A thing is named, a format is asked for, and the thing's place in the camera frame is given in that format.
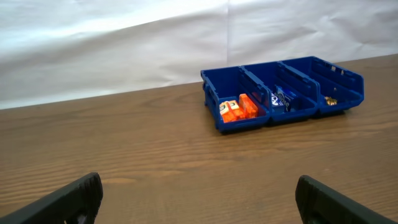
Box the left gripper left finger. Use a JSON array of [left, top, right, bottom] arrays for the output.
[[0, 172, 104, 224]]

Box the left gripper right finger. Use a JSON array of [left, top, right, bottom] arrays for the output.
[[294, 174, 398, 224]]

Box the blue candy pack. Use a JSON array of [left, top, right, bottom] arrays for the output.
[[270, 92, 285, 114], [275, 85, 299, 112]]

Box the orange candy box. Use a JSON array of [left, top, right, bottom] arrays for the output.
[[238, 93, 259, 119], [219, 101, 237, 123], [228, 100, 246, 121]]

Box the blue tray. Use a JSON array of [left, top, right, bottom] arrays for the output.
[[200, 55, 365, 134]]

